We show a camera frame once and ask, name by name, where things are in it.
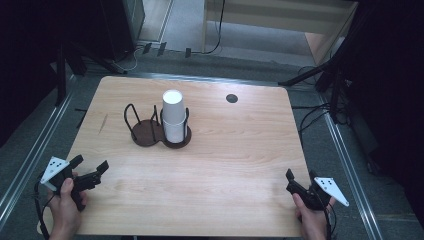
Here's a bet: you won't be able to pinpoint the black curtain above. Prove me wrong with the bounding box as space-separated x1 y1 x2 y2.
0 0 111 148
333 0 424 231

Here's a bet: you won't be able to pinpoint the black tripod stand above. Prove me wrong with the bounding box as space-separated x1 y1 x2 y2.
278 9 354 124

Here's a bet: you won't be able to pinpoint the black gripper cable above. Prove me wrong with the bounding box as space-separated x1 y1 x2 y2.
323 199 338 240
32 173 56 240

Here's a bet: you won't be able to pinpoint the black metal stand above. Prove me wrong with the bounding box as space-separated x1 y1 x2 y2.
54 41 88 107

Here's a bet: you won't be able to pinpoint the person's left hand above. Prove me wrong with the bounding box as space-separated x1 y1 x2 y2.
49 177 89 232

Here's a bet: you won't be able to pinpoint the white floor cable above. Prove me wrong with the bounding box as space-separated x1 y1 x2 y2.
111 45 145 73

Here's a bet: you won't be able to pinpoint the black hanging cable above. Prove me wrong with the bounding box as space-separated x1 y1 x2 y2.
199 0 227 56

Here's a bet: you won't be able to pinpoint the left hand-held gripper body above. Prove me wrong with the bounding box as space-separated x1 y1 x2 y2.
40 156 102 212

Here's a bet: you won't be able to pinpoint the black floor cables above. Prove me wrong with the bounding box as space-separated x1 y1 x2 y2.
290 64 351 138

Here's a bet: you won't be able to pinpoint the black cabinet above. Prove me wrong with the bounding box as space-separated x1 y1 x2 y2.
98 0 147 63

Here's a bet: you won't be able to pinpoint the metal floor rail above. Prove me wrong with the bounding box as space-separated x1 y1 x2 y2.
318 93 385 240
0 74 78 223

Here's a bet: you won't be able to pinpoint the beige wooden frame furniture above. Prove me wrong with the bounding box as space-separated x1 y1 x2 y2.
200 0 360 67

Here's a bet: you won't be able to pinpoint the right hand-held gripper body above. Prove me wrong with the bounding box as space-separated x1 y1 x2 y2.
285 176 350 212

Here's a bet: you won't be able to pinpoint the person's right hand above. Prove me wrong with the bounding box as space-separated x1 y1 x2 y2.
292 193 336 234

